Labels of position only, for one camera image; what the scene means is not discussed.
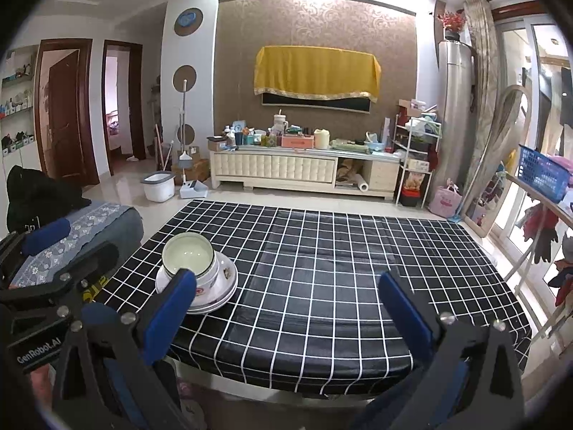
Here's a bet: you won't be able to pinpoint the pink flower white plate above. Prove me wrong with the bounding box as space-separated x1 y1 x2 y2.
155 263 238 315

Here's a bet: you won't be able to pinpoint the small patterned bowl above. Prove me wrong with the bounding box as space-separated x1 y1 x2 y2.
161 232 220 292

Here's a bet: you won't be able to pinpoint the white bowl red figures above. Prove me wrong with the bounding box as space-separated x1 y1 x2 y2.
188 252 238 312

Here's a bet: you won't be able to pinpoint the grey floral sofa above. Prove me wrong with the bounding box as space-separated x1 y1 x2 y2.
11 200 144 287

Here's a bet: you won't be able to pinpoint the white mop bucket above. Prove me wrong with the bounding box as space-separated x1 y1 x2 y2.
141 171 175 203

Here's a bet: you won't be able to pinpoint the white dustpan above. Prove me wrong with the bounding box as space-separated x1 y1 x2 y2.
180 181 209 199

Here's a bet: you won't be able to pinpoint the black white grid tablecloth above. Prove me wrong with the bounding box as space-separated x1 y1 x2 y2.
97 200 531 395

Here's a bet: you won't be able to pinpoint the pink gift bag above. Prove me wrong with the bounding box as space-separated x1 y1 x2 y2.
428 179 462 219

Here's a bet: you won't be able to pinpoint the tall silver air conditioner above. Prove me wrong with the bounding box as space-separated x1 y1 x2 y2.
429 40 476 197

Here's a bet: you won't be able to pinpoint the blue plastic basket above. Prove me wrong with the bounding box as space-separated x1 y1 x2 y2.
517 145 570 204

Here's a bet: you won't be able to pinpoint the white paper roll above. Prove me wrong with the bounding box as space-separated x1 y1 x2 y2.
353 174 369 192

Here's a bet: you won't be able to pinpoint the cream tufted tv cabinet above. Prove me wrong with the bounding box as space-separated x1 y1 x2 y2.
210 145 399 201

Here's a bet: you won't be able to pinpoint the white metal shelf rack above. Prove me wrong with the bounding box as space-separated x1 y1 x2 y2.
391 112 442 208

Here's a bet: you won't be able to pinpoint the yellow cloth covered tv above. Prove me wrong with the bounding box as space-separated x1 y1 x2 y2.
254 46 382 114

